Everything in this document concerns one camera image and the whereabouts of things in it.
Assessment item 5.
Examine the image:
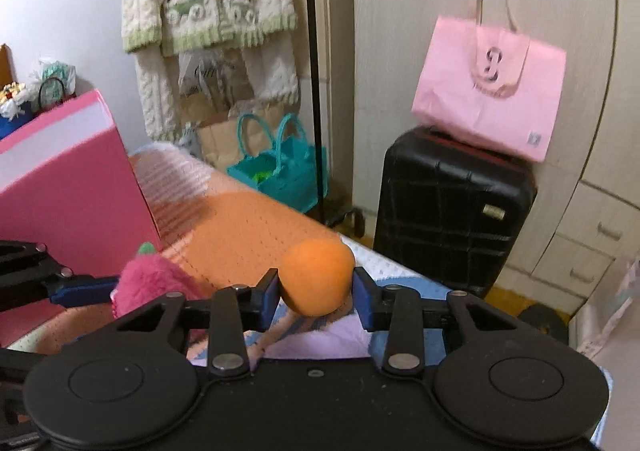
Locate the pink strawberry plush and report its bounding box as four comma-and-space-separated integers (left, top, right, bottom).
111, 242, 213, 319

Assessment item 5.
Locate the orange soft ball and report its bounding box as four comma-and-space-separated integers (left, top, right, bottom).
278, 237, 355, 318

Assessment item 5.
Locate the pink storage box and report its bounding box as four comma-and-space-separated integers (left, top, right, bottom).
0, 88, 164, 347

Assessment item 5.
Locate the purple plush toy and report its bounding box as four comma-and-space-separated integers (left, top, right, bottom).
199, 310, 374, 367

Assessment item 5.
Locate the black suitcase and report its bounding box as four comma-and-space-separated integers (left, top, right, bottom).
373, 127, 537, 297

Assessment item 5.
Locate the black clothes rack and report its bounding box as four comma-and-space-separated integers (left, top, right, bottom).
306, 0, 366, 239

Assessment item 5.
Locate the brown paper bag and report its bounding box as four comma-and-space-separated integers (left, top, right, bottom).
196, 104, 284, 172

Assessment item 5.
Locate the teal tote bag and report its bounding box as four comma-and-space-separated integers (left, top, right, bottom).
227, 113, 319, 214

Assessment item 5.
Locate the pink paper tote bag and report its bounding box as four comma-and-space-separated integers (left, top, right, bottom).
411, 0, 566, 163

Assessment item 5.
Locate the cream knitted cardigan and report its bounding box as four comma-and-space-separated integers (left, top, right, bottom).
122, 0, 299, 141

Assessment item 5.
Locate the beige wardrobe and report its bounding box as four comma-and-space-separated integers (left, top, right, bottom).
354, 0, 639, 311

